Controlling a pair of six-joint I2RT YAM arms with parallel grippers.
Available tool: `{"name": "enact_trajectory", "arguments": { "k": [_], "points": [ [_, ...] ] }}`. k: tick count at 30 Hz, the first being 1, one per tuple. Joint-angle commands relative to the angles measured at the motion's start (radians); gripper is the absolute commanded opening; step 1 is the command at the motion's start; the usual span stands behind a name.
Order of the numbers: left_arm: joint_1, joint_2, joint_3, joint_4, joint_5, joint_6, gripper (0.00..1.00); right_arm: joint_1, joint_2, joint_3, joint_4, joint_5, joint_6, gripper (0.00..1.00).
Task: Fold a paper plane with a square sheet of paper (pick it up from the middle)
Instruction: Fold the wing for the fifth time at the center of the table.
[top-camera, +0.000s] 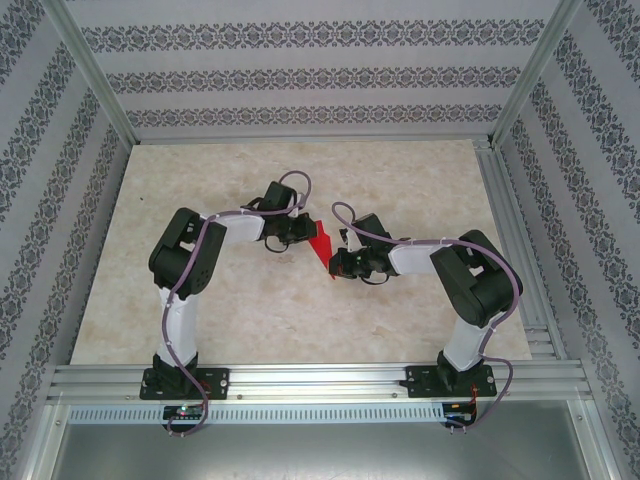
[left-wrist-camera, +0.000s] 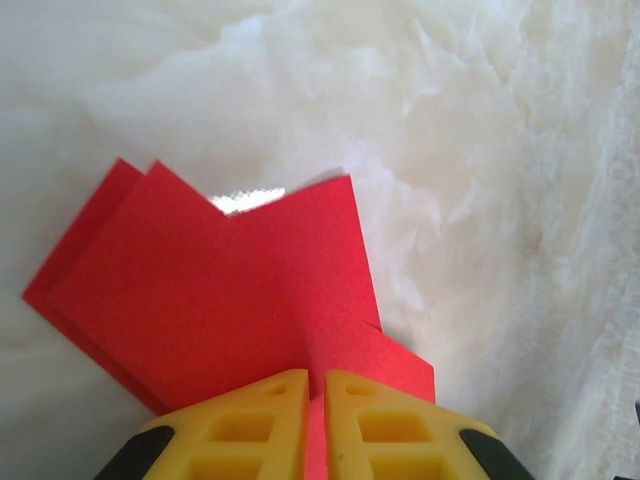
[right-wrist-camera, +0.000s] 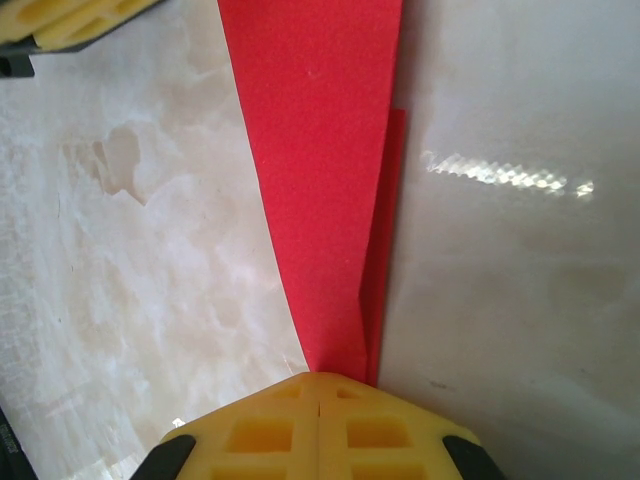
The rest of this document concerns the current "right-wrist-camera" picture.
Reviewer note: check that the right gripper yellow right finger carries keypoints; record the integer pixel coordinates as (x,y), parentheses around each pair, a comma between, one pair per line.
(390,440)

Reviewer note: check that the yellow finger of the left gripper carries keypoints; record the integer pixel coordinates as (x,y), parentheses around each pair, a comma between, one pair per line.
(50,17)
(95,27)

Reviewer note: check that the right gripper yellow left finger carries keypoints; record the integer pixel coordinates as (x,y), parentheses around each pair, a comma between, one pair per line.
(260,440)

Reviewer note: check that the red cloth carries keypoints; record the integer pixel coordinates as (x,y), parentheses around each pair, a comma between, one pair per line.
(320,175)

